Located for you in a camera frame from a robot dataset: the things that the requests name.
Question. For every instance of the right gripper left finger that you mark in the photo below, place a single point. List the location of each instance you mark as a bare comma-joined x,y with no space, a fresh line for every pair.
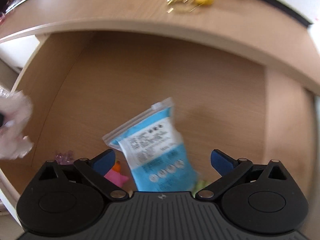
95,169

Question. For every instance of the green bunny toy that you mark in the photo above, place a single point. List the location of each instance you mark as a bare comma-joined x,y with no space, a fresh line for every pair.
199,185

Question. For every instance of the blue white zip bag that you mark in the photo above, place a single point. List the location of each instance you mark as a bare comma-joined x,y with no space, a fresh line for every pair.
154,150

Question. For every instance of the pink plastic scrunchie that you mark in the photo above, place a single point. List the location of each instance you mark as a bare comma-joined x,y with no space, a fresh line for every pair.
16,111

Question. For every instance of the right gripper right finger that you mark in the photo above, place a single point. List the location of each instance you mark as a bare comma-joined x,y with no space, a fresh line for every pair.
231,171

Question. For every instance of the white desk drawer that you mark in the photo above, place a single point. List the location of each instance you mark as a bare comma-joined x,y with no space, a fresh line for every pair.
143,94

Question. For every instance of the pink teal snail toy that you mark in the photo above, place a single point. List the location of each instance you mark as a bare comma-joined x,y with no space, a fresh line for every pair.
114,175

